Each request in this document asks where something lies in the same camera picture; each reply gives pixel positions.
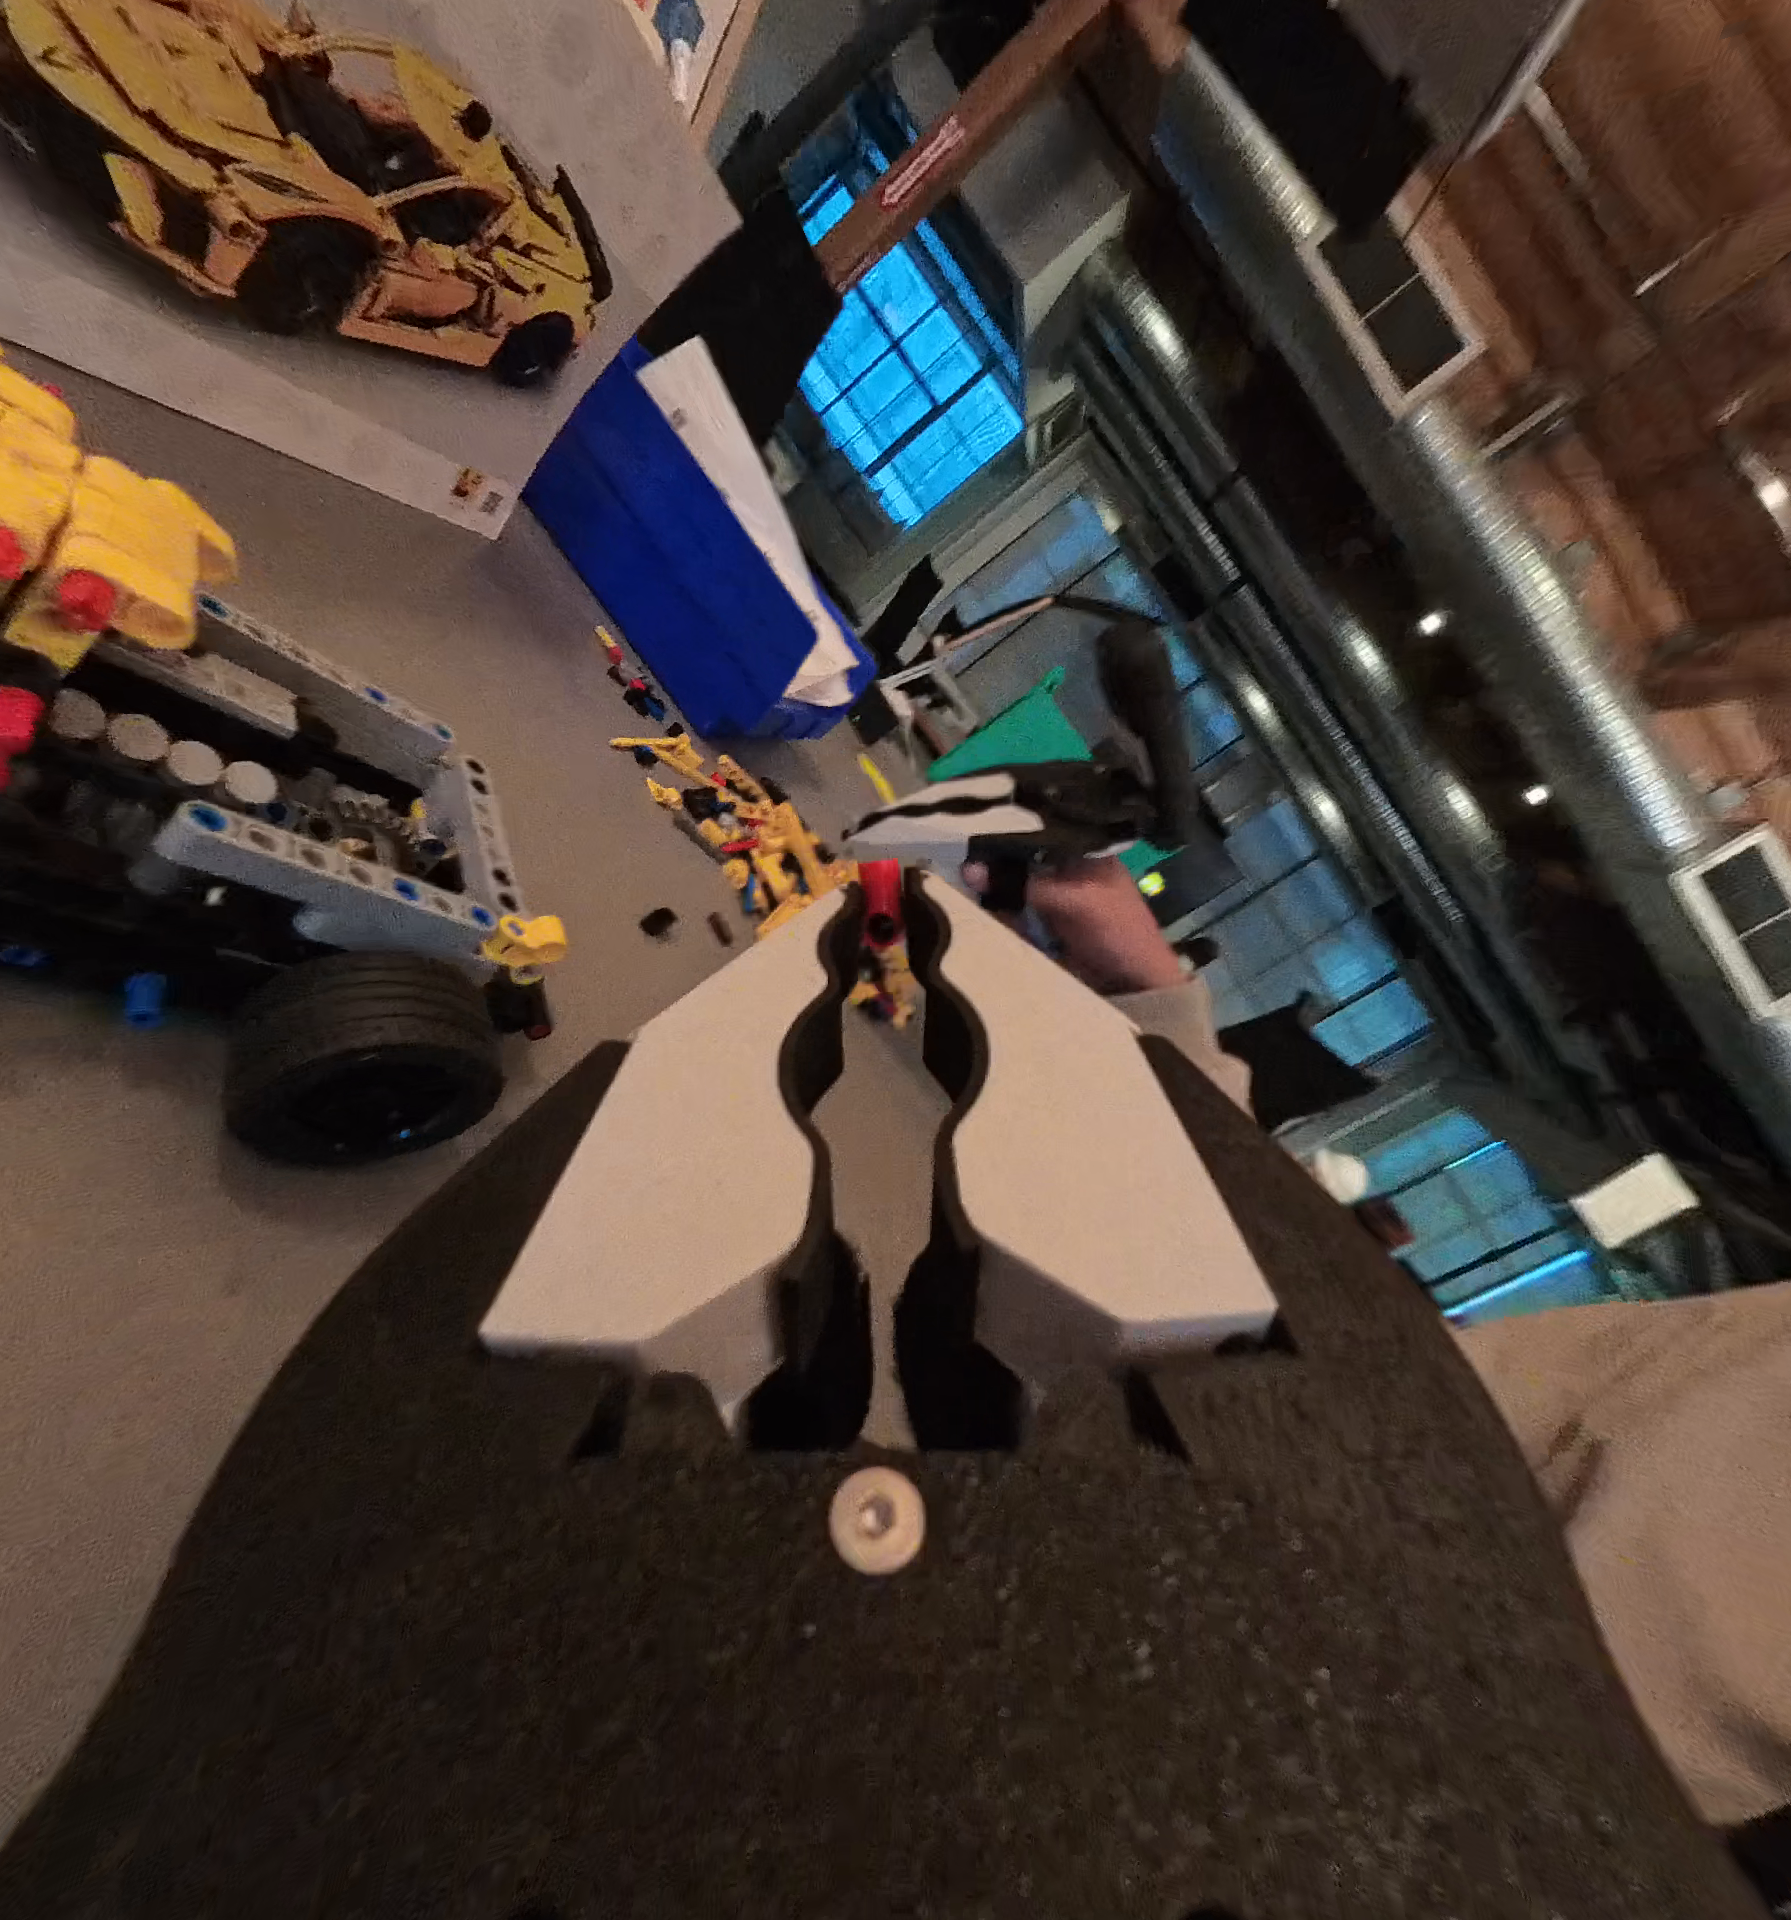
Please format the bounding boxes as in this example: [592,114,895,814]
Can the yellow black brick car chassis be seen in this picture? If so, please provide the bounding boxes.
[0,293,569,1172]

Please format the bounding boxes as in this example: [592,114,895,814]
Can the green plastic object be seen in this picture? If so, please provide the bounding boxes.
[921,665,1181,890]

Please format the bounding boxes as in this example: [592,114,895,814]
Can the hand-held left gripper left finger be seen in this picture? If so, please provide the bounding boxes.
[479,884,876,1423]

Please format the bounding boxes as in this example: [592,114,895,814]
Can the pile of small brick parts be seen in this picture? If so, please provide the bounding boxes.
[607,727,931,1034]

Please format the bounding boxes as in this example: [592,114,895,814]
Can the grey car instruction booklet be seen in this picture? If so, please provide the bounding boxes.
[0,0,748,543]

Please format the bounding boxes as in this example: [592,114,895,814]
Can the silver ventilation duct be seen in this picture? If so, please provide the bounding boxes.
[1106,59,1791,1203]

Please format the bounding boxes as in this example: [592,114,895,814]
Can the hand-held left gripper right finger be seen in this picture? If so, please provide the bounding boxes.
[895,871,1278,1423]

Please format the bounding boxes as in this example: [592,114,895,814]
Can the person's beige jacket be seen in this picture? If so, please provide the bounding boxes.
[1457,1274,1791,1920]

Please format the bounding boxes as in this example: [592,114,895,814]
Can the person's right hand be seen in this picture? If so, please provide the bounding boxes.
[1020,862,1194,996]

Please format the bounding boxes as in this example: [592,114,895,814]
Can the blue plastic bin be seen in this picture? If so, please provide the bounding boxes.
[520,337,880,745]

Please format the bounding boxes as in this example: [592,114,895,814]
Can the person's right forearm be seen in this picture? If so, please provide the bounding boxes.
[1106,972,1261,1116]

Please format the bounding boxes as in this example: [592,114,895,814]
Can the grey desk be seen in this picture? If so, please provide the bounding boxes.
[0,337,986,1698]

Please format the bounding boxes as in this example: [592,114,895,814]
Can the scattered small brick pins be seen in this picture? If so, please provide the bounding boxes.
[592,623,674,726]

